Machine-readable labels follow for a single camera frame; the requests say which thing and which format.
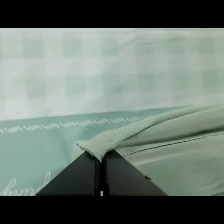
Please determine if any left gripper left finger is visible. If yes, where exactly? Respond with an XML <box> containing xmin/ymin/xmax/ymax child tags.
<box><xmin>35</xmin><ymin>150</ymin><xmax>102</xmax><ymax>197</ymax></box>

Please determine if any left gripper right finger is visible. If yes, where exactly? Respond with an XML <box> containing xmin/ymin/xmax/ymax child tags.
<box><xmin>101</xmin><ymin>149</ymin><xmax>168</xmax><ymax>197</ymax></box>

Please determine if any pale green T-shirt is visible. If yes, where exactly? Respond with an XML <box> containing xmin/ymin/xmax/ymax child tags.
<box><xmin>76</xmin><ymin>103</ymin><xmax>224</xmax><ymax>197</ymax></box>

